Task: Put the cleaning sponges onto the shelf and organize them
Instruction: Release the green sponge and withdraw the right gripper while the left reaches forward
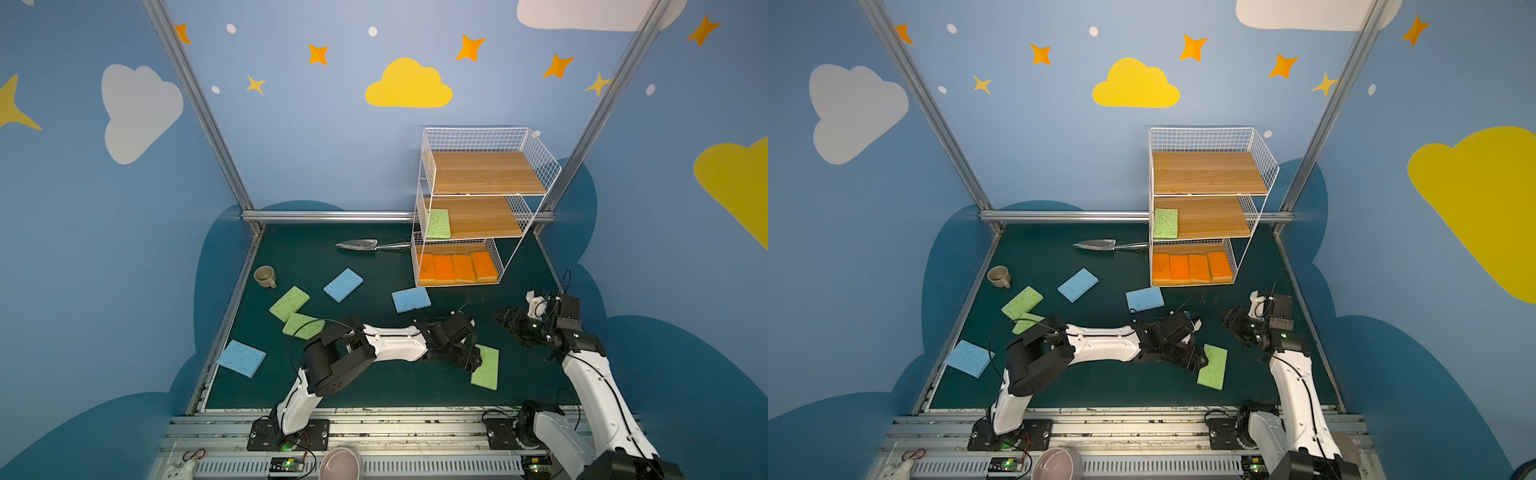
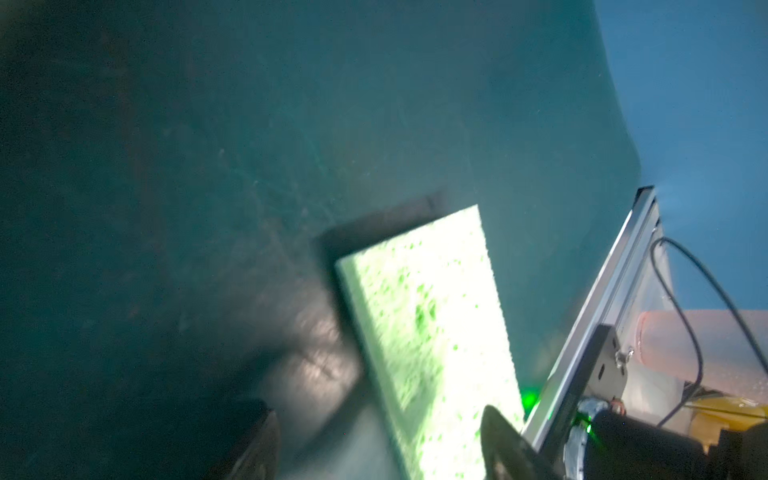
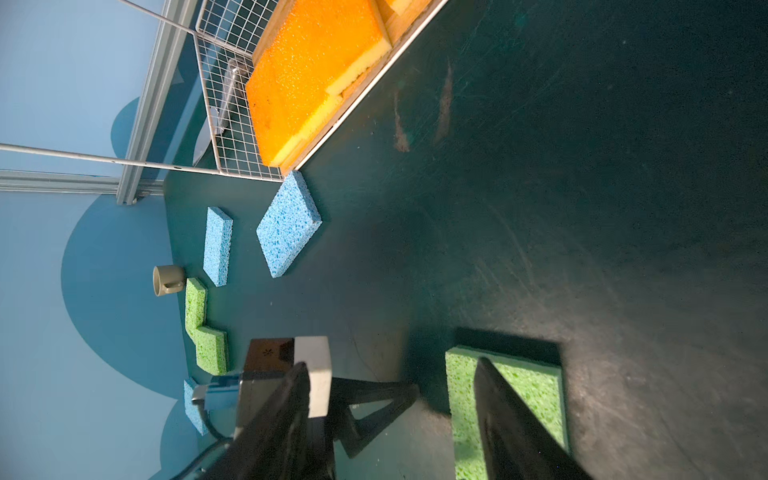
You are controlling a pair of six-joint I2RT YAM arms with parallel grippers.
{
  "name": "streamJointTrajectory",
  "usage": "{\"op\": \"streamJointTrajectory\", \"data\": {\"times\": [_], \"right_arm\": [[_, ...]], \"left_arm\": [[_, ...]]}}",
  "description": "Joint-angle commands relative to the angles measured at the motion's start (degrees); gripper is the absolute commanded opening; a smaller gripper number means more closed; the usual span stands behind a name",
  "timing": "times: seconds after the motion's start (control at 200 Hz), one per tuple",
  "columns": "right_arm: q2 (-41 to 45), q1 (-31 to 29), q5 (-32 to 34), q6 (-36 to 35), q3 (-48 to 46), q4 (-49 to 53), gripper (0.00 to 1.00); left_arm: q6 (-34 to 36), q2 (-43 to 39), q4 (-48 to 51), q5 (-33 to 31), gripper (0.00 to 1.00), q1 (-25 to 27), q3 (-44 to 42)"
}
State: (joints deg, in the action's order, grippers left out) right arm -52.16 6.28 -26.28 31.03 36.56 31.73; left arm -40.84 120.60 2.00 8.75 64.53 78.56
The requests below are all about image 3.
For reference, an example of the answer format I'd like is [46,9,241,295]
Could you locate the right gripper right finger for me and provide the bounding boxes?
[474,357,590,479]

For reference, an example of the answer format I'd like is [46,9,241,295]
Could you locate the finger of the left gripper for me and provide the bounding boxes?
[328,377,420,459]

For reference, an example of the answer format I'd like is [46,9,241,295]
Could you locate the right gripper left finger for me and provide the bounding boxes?
[202,362,310,479]

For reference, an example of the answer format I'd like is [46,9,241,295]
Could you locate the green sponge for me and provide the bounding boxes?
[445,346,587,479]
[192,325,229,376]
[184,278,207,339]

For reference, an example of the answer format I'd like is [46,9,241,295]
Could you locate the orange sponge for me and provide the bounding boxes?
[245,1,391,167]

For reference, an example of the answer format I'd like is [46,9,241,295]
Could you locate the white wire wooden shelf rack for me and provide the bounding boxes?
[0,0,451,182]

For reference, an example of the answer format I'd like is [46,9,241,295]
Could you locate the blue sponge near shelf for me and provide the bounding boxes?
[256,171,322,278]

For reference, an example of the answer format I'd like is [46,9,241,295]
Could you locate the blue sponge at left edge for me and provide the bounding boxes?
[183,378,208,436]

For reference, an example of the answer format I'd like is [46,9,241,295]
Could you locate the beige ceramic mug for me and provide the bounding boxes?
[152,265,186,297]

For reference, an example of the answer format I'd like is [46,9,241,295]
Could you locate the blue sponge left centre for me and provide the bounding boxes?
[203,207,233,287]

